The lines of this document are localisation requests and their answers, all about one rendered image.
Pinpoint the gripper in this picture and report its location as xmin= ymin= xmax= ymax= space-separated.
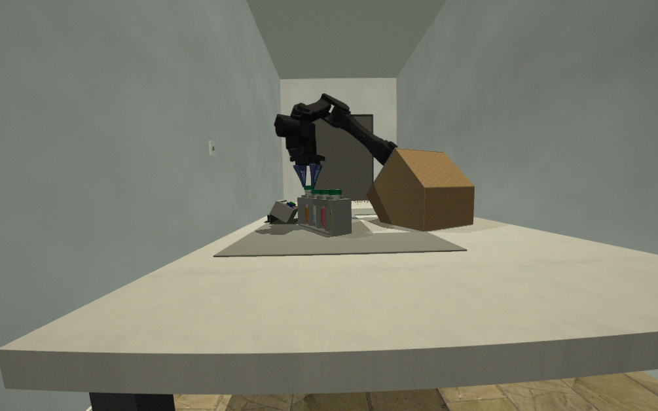
xmin=290 ymin=155 xmax=325 ymax=187

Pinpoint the grey sloping control panel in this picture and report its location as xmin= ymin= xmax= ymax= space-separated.
xmin=264 ymin=199 xmax=298 ymax=224

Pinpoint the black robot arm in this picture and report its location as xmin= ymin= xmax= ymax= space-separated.
xmin=274 ymin=94 xmax=398 ymax=166

